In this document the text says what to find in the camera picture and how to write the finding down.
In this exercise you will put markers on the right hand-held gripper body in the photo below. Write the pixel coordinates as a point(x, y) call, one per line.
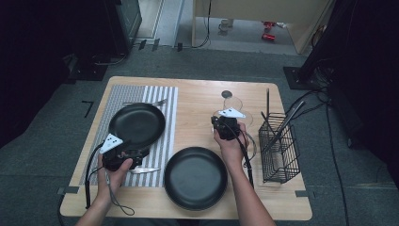
point(229, 128)

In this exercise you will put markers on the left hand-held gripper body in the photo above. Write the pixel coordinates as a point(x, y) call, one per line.
point(113, 160)

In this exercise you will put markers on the silver table knife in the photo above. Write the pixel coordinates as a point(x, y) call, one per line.
point(144, 170)

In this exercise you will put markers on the black round plate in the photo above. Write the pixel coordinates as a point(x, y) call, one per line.
point(196, 179)
point(138, 124)

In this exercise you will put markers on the silver fork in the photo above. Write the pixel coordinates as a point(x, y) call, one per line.
point(156, 102)

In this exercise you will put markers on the person's right hand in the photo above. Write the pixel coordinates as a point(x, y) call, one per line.
point(232, 150)

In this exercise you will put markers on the person's left hand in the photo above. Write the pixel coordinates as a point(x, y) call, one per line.
point(111, 185)

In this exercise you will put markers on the thin black utensil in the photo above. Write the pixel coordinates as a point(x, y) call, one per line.
point(266, 120)
point(267, 100)

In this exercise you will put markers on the grey tape strip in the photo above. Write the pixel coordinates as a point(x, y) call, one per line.
point(67, 190)
point(302, 193)

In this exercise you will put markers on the grey white striped placemat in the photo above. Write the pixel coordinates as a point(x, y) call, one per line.
point(135, 92)

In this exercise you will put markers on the grey metal utensil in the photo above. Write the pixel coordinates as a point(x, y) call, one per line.
point(291, 114)

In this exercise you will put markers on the black stand base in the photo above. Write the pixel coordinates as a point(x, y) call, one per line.
point(295, 78)
point(84, 69)

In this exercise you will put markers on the white mug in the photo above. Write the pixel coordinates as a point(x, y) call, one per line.
point(230, 22)
point(223, 25)

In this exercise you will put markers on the grey slanted panel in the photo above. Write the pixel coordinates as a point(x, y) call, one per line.
point(171, 22)

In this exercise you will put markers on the black curtain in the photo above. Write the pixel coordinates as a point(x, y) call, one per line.
point(370, 62)
point(31, 62)

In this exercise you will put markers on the black cabinet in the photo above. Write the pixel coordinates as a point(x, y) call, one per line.
point(125, 25)

